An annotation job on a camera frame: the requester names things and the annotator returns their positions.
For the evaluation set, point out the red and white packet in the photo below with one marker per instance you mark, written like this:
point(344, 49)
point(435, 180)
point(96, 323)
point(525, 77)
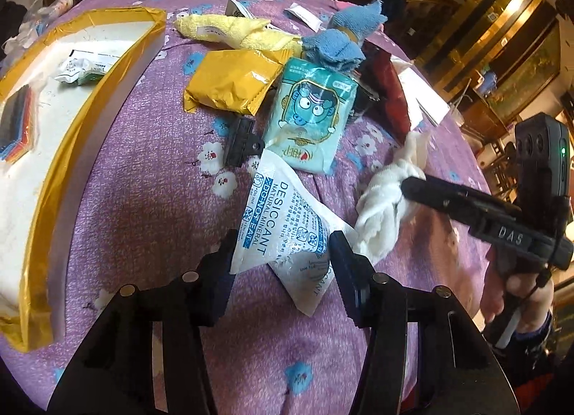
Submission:
point(394, 96)

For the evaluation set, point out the white sachet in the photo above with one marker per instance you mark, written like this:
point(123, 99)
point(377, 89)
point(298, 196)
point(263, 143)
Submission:
point(305, 16)

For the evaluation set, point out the teal cartoon tissue pack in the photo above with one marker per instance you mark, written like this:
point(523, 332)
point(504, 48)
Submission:
point(309, 114)

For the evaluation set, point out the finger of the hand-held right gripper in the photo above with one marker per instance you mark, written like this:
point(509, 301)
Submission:
point(475, 194)
point(430, 195)

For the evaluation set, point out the white cloth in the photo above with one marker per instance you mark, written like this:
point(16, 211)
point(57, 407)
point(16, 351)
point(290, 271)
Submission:
point(385, 208)

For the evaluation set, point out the yellow foil packet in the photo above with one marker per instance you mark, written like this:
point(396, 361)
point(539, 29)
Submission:
point(228, 78)

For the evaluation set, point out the black binder clip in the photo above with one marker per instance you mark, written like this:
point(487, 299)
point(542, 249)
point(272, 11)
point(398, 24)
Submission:
point(240, 143)

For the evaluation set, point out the pile of plastic bags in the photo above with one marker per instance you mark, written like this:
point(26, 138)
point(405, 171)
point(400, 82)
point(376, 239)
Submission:
point(40, 20)

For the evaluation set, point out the golden glass display cabinet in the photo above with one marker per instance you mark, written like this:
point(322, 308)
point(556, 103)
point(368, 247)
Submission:
point(506, 38)

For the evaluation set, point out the person's right hand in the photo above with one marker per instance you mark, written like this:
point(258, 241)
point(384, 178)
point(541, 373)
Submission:
point(515, 282)

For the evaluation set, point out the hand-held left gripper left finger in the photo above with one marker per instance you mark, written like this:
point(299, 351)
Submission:
point(216, 282)

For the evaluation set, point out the small white printed packet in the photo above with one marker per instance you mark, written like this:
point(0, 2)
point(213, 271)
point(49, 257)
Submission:
point(83, 67)

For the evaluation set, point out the white sheet of paper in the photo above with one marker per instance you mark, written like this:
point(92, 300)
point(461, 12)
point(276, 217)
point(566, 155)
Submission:
point(421, 92)

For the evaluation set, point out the blue towel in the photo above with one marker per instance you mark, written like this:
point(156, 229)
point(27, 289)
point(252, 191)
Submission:
point(341, 38)

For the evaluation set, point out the white box with yellow tape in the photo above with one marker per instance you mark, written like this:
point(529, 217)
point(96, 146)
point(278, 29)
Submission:
point(54, 128)

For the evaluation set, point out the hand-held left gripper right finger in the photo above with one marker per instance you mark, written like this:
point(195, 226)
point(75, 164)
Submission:
point(354, 289)

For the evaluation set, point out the yellow towel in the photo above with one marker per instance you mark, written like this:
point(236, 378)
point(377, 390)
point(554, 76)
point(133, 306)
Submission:
point(242, 31)

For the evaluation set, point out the small dark packet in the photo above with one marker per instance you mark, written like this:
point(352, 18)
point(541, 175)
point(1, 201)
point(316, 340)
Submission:
point(237, 7)

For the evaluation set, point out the large white desiccant packet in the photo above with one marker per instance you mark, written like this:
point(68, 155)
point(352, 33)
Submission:
point(278, 213)

